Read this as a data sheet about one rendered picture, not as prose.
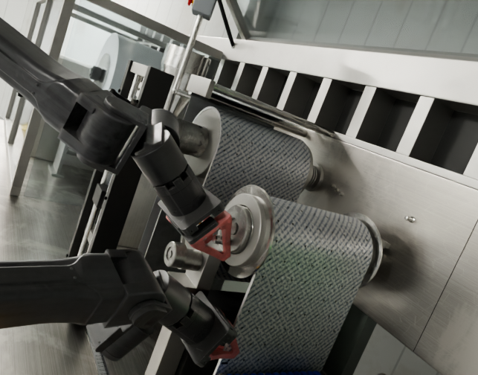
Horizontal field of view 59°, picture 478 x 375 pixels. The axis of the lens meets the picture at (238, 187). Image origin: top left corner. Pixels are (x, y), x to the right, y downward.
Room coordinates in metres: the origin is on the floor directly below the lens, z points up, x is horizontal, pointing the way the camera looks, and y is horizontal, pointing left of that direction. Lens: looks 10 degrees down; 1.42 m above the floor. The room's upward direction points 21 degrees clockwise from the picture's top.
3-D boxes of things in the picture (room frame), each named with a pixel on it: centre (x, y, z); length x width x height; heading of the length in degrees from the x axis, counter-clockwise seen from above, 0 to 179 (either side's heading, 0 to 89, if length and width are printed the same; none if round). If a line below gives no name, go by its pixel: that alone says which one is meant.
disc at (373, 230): (0.79, -0.24, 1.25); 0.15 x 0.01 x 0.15; 34
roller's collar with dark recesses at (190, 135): (0.85, 0.13, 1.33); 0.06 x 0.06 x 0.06; 34
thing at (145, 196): (1.31, 0.28, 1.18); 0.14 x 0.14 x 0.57
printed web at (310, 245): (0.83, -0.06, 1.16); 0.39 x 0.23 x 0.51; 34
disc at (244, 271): (0.65, -0.03, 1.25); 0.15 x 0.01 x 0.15; 34
